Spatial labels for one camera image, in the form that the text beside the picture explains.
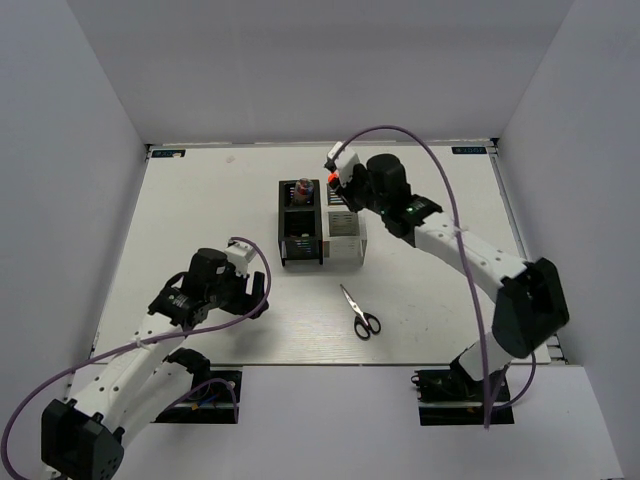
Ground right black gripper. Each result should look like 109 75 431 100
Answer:
330 163 389 216

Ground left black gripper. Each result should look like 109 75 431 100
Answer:
207 262 269 318

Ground crayon bottle with pink cap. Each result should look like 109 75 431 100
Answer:
292 178 315 205

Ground black handled scissors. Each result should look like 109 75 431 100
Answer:
340 284 381 341

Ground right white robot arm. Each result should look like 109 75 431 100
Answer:
326 153 569 402

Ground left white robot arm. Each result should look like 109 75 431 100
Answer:
41 237 271 479

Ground white slotted organizer container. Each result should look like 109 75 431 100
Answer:
321 183 368 266

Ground black slotted organizer container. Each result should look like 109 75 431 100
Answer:
277 179 324 266

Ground right blue table label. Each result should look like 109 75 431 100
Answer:
451 146 487 155

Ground blue table label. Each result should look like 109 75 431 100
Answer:
451 146 487 155
151 149 186 158

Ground left blue table label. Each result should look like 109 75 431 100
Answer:
151 149 186 158

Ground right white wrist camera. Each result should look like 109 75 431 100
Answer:
324 142 360 182

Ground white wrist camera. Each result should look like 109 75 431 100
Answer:
324 142 360 182
224 240 256 278

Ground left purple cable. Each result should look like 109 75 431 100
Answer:
0 235 274 480

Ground purple cable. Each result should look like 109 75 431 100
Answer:
0 235 274 480
332 124 539 432

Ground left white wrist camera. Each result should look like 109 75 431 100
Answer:
224 240 256 278

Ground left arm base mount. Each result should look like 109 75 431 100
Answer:
154 369 243 425

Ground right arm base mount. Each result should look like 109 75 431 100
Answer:
411 369 485 427

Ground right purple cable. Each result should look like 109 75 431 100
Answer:
332 124 539 432

